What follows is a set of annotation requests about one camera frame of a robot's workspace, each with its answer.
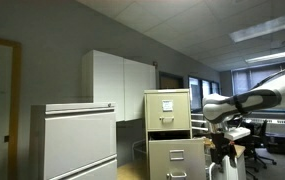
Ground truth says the window with blinds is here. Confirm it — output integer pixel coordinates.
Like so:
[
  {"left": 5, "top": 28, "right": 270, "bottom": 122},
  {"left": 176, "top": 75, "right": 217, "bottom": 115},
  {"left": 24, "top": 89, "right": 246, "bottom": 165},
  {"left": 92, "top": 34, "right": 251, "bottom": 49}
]
[{"left": 232, "top": 69, "right": 277, "bottom": 94}]

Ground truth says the white wall cabinet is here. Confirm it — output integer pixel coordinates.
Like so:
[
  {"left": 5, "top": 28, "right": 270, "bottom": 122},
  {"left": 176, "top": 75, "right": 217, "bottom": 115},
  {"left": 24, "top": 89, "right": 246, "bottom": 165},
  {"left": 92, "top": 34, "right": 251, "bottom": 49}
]
[{"left": 81, "top": 50, "right": 156, "bottom": 121}]

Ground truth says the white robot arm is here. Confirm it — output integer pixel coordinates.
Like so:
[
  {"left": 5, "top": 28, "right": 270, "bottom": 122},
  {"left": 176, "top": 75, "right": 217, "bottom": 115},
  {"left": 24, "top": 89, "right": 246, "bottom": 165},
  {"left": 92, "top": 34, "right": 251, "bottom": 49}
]
[{"left": 202, "top": 69, "right": 285, "bottom": 167}]

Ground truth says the beige cabinet drawer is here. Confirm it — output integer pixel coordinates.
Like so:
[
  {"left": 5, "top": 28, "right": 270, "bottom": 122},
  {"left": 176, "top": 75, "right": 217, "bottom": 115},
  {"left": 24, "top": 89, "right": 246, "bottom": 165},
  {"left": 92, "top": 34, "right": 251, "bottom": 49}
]
[
  {"left": 145, "top": 91, "right": 191, "bottom": 131},
  {"left": 149, "top": 139, "right": 206, "bottom": 180}
]

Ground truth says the white label on drawer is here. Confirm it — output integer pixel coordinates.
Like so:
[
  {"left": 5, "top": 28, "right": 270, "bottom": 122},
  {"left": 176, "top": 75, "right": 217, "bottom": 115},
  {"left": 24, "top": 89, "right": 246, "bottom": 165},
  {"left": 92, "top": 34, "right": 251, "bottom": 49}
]
[{"left": 162, "top": 100, "right": 173, "bottom": 112}]

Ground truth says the wood framed whiteboard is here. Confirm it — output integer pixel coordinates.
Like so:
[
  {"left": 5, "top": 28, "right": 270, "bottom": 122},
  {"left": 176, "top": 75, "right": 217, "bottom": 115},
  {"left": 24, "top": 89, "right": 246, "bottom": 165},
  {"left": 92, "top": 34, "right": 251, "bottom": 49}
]
[{"left": 0, "top": 39, "right": 22, "bottom": 180}]

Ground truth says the beige filing cabinet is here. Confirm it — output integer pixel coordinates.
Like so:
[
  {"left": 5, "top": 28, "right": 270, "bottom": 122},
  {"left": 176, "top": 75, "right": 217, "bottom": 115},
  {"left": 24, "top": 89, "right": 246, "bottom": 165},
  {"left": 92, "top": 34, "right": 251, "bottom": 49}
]
[{"left": 145, "top": 89, "right": 201, "bottom": 177}]

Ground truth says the black office chair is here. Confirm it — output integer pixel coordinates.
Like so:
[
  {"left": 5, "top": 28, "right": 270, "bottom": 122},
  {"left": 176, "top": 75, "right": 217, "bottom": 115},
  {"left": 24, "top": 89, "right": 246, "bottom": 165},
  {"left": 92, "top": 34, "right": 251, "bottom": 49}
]
[{"left": 245, "top": 120, "right": 277, "bottom": 169}]

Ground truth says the grey lateral file cabinet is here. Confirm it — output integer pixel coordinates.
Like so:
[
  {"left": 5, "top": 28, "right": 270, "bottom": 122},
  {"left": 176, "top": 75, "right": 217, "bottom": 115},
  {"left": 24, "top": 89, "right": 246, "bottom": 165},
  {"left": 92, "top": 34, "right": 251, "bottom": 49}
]
[{"left": 28, "top": 102, "right": 117, "bottom": 180}]

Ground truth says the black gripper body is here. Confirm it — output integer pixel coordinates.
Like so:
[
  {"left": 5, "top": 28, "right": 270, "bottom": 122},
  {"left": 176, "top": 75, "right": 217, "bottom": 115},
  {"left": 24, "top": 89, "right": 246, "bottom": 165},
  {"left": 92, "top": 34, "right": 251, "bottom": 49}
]
[{"left": 211, "top": 133, "right": 236, "bottom": 164}]

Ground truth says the ceiling light panel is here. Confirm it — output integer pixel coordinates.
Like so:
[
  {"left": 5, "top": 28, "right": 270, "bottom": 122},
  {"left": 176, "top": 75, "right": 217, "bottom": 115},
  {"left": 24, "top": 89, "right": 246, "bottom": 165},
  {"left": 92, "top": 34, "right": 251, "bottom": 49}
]
[
  {"left": 229, "top": 16, "right": 285, "bottom": 43},
  {"left": 245, "top": 52, "right": 285, "bottom": 63}
]

